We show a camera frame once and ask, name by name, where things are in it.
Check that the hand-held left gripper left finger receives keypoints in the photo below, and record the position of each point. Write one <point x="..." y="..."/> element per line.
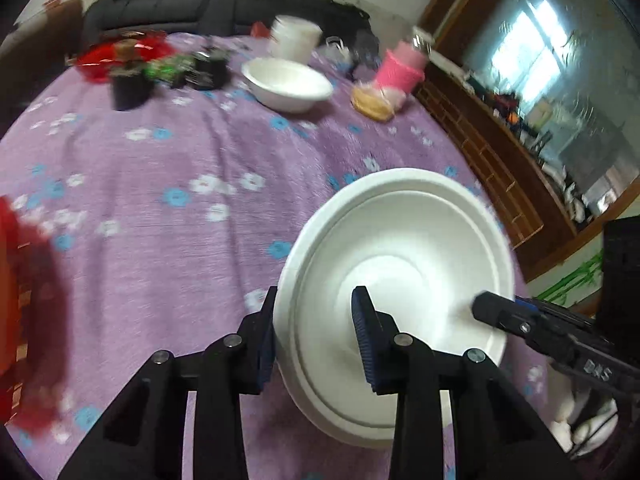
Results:
<point x="264" y="345"/>

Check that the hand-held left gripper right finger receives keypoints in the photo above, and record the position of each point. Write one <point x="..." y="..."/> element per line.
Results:
<point x="364" y="345"/>

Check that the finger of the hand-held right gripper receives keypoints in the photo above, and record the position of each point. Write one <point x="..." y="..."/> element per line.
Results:
<point x="500" y="312"/>
<point x="527" y="304"/>

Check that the large white bowl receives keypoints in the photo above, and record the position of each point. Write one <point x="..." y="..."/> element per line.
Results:
<point x="410" y="260"/>

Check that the white rounded object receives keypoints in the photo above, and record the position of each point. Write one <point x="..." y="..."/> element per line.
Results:
<point x="575" y="410"/>

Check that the black box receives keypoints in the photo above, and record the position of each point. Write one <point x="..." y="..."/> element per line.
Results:
<point x="622" y="275"/>

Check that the purple floral tablecloth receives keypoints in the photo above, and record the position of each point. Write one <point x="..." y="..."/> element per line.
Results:
<point x="150" y="260"/>

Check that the wooden cabinet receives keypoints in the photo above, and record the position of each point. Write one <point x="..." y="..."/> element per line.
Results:
<point x="500" y="160"/>

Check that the small white bowl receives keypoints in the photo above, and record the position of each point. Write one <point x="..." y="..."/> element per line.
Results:
<point x="285" y="85"/>

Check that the pink knit-sleeved thermos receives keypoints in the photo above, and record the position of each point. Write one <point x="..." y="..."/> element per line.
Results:
<point x="402" y="67"/>

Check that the small black pot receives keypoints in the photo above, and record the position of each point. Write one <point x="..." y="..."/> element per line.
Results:
<point x="130" y="90"/>
<point x="210" y="71"/>

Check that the green wrapped candy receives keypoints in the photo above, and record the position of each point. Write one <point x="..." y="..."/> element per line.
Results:
<point x="170" y="67"/>

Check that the black sofa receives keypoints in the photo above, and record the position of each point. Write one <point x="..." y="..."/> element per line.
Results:
<point x="200" y="12"/>

